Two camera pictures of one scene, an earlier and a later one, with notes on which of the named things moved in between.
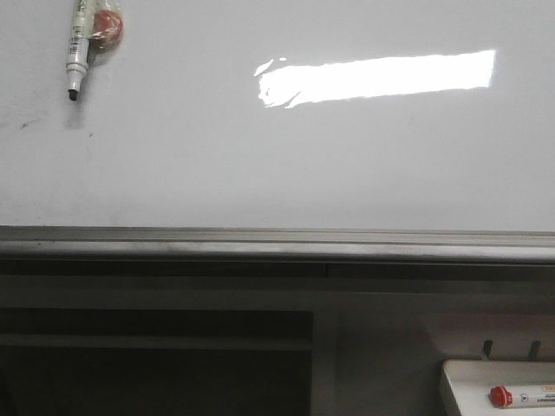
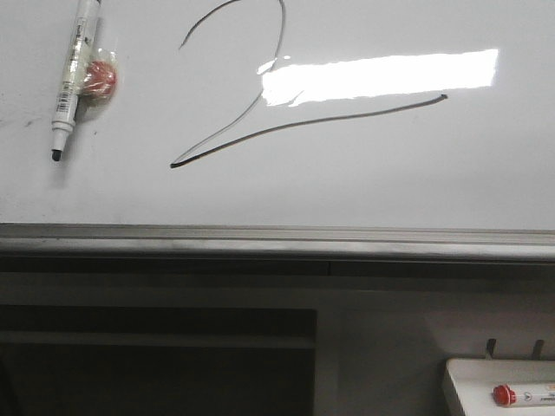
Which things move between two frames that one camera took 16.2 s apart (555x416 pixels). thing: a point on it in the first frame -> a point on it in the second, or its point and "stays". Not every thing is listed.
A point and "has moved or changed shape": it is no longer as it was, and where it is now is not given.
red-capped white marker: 501,397 stays
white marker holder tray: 502,387 stays
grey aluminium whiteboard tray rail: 274,243 stays
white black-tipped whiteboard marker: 81,35 has moved or changed shape
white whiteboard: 366,114 stays
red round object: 107,29 -> 100,78
